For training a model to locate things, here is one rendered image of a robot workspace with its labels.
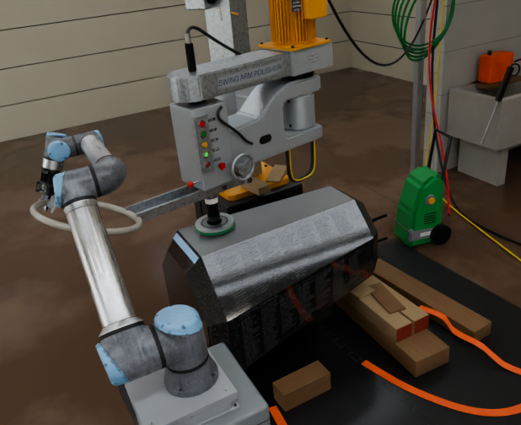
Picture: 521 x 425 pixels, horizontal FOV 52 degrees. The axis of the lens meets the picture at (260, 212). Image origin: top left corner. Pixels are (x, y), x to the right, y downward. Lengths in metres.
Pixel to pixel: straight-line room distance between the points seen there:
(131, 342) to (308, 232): 1.47
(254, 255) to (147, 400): 1.14
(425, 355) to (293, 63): 1.75
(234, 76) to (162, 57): 6.26
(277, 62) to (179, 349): 1.61
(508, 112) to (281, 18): 2.80
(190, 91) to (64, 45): 6.08
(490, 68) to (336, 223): 2.97
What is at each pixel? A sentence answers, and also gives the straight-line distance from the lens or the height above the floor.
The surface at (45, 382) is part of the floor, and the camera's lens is 3.66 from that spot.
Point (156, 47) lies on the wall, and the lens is 8.86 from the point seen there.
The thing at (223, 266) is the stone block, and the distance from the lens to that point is 2.76.
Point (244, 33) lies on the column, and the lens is 3.57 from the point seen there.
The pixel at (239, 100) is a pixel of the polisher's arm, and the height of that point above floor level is 1.38.
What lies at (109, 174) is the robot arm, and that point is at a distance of 1.94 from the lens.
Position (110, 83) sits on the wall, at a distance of 8.75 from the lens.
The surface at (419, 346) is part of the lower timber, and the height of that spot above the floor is 0.13.
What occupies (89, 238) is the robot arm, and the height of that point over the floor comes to 1.44.
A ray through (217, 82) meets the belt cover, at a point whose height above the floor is 1.68.
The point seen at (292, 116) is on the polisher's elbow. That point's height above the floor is 1.37.
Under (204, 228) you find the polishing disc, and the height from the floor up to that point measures 0.92.
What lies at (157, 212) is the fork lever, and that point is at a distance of 2.66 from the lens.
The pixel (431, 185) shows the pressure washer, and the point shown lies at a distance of 4.24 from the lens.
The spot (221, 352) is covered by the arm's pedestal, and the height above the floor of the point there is 0.85.
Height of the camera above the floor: 2.26
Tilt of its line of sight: 27 degrees down
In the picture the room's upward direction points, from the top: 6 degrees counter-clockwise
